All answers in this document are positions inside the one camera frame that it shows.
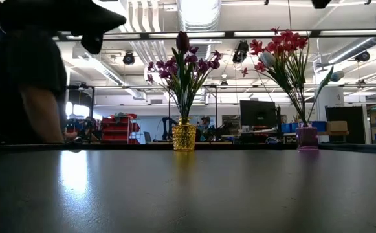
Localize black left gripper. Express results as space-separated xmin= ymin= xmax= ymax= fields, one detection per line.
xmin=0 ymin=0 xmax=127 ymax=55

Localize red flower bunch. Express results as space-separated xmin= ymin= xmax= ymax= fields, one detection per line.
xmin=241 ymin=27 xmax=311 ymax=126

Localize white tulip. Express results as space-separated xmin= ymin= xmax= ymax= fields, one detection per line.
xmin=260 ymin=51 xmax=305 ymax=126

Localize purple flower bunch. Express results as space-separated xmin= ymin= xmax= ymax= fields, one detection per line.
xmin=146 ymin=45 xmax=223 ymax=119

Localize person's forearm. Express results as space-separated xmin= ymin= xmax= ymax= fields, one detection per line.
xmin=21 ymin=85 xmax=66 ymax=144

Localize purple glass vase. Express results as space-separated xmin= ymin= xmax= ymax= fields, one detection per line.
xmin=296 ymin=122 xmax=319 ymax=150

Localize yellow textured glass vase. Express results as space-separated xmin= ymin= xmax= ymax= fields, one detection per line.
xmin=171 ymin=116 xmax=197 ymax=152

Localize dark purple tulip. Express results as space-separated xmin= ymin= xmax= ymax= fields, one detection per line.
xmin=171 ymin=30 xmax=191 ymax=119

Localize red shelf cart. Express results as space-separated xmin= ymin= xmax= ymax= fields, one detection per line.
xmin=100 ymin=113 xmax=142 ymax=145

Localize person's hand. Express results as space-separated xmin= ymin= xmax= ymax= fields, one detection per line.
xmin=63 ymin=130 xmax=78 ymax=142

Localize black panel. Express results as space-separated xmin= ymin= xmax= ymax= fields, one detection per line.
xmin=325 ymin=105 xmax=368 ymax=144

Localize blue storage bins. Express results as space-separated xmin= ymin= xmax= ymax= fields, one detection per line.
xmin=281 ymin=121 xmax=327 ymax=133

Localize cardboard box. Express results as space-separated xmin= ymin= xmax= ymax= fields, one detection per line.
xmin=326 ymin=120 xmax=349 ymax=133

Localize black computer monitor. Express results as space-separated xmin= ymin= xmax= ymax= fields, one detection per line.
xmin=239 ymin=99 xmax=278 ymax=128

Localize person with cap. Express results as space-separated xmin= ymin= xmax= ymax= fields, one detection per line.
xmin=200 ymin=115 xmax=212 ymax=142

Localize black hanging camera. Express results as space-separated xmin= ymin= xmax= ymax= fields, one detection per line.
xmin=232 ymin=40 xmax=250 ymax=65
xmin=355 ymin=50 xmax=371 ymax=63
xmin=122 ymin=50 xmax=136 ymax=66

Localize black background station frame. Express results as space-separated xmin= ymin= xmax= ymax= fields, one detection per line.
xmin=65 ymin=83 xmax=376 ymax=143

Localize silver ventilation duct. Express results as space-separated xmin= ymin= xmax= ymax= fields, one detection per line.
xmin=176 ymin=0 xmax=223 ymax=102

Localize black overhead frame bar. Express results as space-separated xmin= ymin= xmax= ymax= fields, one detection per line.
xmin=51 ymin=30 xmax=376 ymax=42

